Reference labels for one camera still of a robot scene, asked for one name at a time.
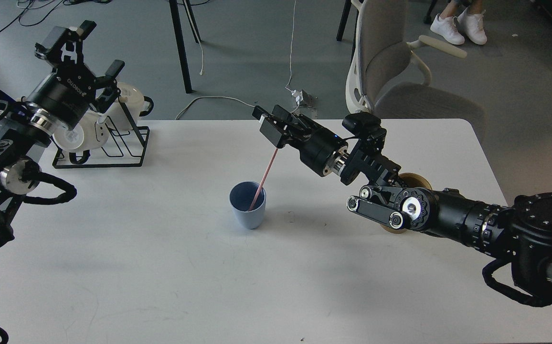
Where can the pink chopstick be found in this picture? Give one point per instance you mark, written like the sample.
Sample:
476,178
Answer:
261,184

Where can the black wire mug rack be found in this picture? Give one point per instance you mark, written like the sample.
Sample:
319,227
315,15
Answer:
123,149

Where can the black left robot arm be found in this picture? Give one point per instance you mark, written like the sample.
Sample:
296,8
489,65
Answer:
21,179

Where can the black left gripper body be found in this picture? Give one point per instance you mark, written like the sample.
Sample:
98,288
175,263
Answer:
63,98

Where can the white sneaker left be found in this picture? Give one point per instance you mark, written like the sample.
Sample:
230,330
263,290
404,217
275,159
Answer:
446,28

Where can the blue plastic cup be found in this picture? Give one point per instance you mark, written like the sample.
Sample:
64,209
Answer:
241,197

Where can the white mug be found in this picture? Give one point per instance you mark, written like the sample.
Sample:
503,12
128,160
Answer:
137,104
89,134

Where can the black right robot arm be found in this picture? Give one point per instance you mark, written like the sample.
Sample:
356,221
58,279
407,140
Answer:
519,238

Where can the grey office chair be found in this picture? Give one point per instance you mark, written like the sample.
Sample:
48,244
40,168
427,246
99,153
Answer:
388,79

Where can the white sneaker right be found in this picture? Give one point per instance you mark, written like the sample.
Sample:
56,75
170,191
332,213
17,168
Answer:
472,25

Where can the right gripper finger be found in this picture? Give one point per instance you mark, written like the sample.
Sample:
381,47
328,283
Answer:
279,112
281,132

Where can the white mug front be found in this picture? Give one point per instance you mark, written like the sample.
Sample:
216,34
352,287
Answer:
89,134

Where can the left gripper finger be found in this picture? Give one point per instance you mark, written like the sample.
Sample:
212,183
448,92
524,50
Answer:
104,91
62,49

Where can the bamboo cylinder holder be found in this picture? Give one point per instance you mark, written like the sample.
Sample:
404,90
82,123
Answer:
411,180

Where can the white mug rear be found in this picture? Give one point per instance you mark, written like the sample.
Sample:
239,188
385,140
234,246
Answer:
137,104

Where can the white sneaker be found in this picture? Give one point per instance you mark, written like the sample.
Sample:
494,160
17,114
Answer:
472,25
446,28

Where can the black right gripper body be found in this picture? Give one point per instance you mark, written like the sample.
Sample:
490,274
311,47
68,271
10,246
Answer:
318,149

